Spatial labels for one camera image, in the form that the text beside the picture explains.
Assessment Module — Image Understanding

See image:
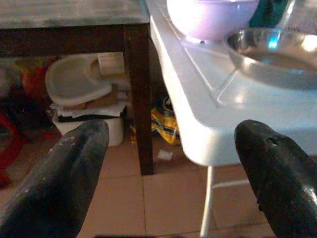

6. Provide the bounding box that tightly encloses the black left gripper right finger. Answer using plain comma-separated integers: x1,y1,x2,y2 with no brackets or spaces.
234,119,317,238

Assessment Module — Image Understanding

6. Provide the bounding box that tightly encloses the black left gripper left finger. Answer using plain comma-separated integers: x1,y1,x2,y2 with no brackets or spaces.
0,119,110,238

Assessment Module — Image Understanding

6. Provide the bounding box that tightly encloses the red plastic stool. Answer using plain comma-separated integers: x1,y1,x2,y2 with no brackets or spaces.
0,111,29,186

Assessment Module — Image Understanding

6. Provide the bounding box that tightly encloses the white plastic bucket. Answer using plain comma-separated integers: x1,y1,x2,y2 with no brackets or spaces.
52,116,125,147

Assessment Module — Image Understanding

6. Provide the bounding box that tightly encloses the white folding table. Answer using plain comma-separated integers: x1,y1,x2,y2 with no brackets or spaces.
145,0,317,238

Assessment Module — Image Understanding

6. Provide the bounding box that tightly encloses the red and yellow bag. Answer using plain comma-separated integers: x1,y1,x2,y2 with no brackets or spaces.
14,58,56,105

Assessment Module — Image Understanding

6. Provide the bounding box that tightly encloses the small white cup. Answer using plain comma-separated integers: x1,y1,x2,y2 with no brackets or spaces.
158,149,173,161

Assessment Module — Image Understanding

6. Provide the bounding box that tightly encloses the shiny steel bowl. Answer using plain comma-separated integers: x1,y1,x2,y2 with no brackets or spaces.
226,27,317,90

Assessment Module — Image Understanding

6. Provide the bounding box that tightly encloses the yellow and black bag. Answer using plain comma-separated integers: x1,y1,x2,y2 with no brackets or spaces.
151,95,181,146

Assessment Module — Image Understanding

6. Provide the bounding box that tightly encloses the dark wooden table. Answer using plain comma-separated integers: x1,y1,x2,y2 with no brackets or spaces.
0,0,155,176

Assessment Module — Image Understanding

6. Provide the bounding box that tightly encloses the lilac plastic bowl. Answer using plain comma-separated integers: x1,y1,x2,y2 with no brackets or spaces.
166,0,260,42

